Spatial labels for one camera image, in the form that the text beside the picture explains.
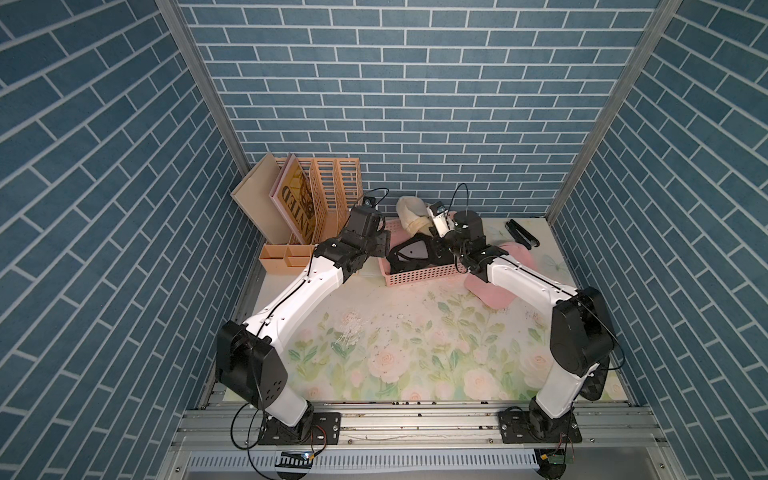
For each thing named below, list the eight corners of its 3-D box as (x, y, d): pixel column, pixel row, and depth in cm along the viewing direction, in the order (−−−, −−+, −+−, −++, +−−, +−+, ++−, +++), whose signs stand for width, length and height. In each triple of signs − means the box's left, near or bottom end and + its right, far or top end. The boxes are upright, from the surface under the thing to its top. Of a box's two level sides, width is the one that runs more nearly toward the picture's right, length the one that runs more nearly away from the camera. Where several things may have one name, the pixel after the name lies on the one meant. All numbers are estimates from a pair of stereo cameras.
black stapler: (528, 251, 114) (531, 247, 112) (501, 228, 122) (503, 223, 120) (538, 246, 116) (540, 241, 114) (510, 223, 124) (512, 218, 122)
